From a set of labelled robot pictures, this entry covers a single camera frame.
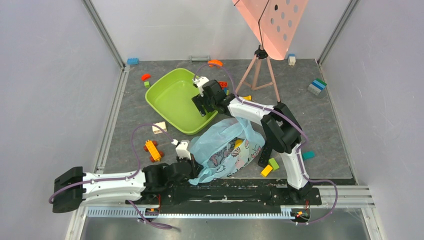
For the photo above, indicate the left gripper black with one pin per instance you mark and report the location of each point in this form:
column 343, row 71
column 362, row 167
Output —
column 197, row 168

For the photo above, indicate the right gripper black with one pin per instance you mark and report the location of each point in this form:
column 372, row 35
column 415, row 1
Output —
column 202, row 104

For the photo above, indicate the lime green plastic tray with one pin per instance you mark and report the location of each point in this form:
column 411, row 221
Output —
column 171, row 97

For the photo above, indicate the light blue printed plastic bag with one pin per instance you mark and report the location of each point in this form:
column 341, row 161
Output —
column 215, row 150

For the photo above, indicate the yellow fake fruit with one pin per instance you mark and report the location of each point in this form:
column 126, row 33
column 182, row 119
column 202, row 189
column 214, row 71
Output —
column 238, row 142

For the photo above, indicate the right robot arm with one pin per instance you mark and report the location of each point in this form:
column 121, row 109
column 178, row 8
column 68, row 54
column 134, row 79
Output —
column 282, row 131

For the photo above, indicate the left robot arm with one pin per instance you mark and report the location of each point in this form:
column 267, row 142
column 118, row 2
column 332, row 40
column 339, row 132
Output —
column 76, row 187

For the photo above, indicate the orange toy brick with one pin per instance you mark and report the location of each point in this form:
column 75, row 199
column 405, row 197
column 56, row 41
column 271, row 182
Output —
column 223, row 84

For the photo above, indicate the orange arch toy block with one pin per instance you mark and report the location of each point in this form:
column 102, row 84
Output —
column 214, row 63

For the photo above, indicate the yellow red toy car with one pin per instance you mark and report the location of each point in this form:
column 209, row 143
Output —
column 156, row 155

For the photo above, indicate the white toy brick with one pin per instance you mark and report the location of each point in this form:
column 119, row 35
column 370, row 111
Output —
column 159, row 127

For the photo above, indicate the yellow arch toy block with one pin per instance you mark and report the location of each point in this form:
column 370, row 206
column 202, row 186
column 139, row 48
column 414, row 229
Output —
column 248, row 98

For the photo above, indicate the red semicircle toy block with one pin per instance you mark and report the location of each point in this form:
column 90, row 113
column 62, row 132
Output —
column 145, row 77

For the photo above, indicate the blue toy brick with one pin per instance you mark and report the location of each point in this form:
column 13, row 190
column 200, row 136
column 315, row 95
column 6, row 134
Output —
column 133, row 61

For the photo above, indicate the black toy microphone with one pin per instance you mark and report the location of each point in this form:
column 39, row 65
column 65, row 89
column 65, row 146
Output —
column 265, row 155

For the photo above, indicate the green toy block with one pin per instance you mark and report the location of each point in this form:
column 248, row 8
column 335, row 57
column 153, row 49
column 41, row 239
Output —
column 273, row 163

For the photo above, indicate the white blue small brick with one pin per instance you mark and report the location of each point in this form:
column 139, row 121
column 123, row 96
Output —
column 291, row 59

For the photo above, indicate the pink perforated board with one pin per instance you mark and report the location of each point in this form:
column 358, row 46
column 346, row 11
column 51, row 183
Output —
column 273, row 22

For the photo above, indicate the grey blue green brick stack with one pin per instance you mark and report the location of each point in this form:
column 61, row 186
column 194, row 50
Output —
column 317, row 87

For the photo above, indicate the teal toy cube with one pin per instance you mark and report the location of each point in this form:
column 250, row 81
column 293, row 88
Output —
column 308, row 155

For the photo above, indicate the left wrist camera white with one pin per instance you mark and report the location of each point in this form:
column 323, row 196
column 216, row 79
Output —
column 182, row 149

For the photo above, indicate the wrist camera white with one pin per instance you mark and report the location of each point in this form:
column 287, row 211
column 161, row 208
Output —
column 182, row 149
column 200, row 82

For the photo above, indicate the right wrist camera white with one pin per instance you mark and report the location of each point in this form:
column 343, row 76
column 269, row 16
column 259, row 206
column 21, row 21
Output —
column 200, row 82

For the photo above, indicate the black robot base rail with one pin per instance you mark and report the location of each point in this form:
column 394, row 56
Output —
column 229, row 196

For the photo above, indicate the grey metal handle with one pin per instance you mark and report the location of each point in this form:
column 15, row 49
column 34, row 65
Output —
column 204, row 58

